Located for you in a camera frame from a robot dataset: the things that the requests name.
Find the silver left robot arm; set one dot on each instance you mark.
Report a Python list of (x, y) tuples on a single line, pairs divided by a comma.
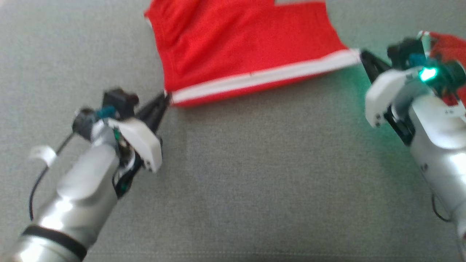
[(72, 189)]

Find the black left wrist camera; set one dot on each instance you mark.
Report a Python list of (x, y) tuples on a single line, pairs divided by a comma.
[(118, 100)]

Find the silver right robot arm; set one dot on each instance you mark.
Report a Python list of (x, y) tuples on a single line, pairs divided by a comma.
[(444, 156)]

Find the red basketball jersey white sleeves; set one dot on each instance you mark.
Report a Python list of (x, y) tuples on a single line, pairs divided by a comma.
[(449, 45)]

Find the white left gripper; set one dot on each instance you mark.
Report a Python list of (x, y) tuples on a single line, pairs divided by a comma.
[(143, 143)]

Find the red shorts white stripes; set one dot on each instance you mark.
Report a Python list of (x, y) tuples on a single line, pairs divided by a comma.
[(236, 43)]

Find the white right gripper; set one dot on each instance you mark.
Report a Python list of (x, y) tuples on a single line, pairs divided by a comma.
[(382, 91)]

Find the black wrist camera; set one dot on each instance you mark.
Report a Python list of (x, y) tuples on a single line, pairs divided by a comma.
[(404, 51), (118, 100)]

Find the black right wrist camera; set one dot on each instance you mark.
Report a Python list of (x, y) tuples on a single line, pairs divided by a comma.
[(404, 51)]

